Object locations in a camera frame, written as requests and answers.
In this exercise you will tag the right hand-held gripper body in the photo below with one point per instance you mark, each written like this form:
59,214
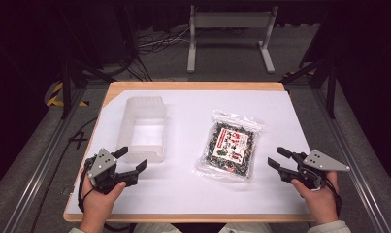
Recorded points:
322,161

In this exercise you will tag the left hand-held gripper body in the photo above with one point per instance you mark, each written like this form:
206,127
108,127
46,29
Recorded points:
102,161

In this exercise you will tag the translucent plastic container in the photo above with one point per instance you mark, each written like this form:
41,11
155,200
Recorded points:
144,129

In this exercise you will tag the clear snack packet red label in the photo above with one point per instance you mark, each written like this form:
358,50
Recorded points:
230,147

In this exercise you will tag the person's right hand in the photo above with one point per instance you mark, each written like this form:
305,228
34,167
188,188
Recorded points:
322,204

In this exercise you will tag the person's left hand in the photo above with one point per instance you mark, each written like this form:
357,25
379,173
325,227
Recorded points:
97,204

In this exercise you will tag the black tripod stand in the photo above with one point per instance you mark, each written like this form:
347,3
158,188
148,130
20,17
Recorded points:
330,84
67,84

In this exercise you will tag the yellow black hazard tape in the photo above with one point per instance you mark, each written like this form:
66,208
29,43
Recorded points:
54,97

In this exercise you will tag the wooden table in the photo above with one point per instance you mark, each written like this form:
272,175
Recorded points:
183,85

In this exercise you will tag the white metal stand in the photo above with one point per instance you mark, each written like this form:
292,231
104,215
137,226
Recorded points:
230,20

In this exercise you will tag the aluminium floor rail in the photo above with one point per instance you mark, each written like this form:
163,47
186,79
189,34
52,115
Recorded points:
41,168
348,142

